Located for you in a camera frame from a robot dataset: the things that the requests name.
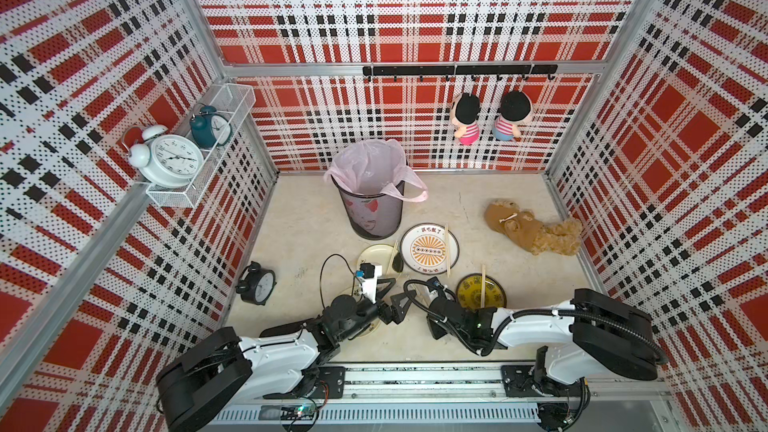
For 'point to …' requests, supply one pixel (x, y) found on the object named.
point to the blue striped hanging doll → (515, 108)
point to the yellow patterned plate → (468, 293)
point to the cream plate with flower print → (379, 253)
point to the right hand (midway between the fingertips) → (434, 311)
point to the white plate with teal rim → (423, 249)
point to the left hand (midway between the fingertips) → (410, 286)
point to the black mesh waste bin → (371, 216)
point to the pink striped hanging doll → (466, 121)
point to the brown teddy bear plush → (561, 236)
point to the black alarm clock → (256, 284)
